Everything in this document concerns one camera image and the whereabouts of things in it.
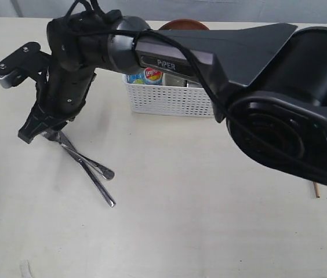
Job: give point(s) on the tape piece on table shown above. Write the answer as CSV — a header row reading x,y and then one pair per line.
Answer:
x,y
25,269

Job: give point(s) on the wooden chopstick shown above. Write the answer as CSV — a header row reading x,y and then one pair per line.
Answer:
x,y
316,190

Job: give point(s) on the blue chips bag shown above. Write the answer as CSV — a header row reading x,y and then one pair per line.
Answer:
x,y
149,76

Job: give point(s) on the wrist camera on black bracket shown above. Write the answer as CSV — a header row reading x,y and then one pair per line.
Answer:
x,y
28,61

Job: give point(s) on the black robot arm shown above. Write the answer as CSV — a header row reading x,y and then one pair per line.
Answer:
x,y
267,83

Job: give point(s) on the silver table knife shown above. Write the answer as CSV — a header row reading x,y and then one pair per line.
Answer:
x,y
98,184

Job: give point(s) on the white perforated plastic basket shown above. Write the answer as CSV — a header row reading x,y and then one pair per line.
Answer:
x,y
168,100

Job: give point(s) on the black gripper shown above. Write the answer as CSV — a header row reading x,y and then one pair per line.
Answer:
x,y
79,45

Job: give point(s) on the brown round plate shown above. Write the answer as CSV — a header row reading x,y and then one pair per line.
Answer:
x,y
184,24

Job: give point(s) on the silver fork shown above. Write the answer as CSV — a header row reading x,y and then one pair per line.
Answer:
x,y
60,138

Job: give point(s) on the metal cup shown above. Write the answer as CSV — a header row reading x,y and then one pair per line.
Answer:
x,y
192,84

